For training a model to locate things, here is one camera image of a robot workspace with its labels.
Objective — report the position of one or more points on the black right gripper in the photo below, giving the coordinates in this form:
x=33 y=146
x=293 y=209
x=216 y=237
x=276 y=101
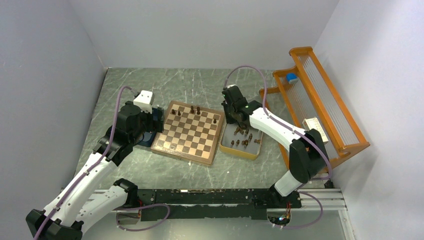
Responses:
x=229 y=120

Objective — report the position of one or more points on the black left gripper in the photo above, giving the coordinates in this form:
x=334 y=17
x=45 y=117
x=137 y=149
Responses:
x=154 y=125

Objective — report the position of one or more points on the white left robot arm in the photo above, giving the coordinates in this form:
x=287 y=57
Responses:
x=71 y=214

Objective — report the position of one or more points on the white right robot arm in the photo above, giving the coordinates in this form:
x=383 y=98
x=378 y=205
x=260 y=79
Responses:
x=306 y=148

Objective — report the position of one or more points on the dark chess pieces pile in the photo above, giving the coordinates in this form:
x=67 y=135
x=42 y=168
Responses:
x=243 y=137

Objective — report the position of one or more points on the wooden chess board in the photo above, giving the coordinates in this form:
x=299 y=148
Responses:
x=190 y=136

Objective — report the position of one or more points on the blue tray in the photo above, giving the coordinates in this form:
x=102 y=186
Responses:
x=147 y=139

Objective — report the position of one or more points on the yellow metal tin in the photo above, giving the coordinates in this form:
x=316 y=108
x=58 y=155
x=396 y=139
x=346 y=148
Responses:
x=251 y=152

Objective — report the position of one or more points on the blue round object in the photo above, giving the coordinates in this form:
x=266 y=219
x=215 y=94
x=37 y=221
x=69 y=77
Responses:
x=291 y=78

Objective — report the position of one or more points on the orange wooden rack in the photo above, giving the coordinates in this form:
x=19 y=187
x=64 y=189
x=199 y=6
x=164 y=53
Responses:
x=315 y=95

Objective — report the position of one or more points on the white small box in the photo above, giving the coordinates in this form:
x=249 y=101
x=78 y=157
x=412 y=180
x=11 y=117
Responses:
x=314 y=123

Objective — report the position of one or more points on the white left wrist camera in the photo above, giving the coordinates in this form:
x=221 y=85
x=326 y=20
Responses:
x=145 y=101

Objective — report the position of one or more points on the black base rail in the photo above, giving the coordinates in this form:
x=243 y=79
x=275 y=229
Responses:
x=253 y=203

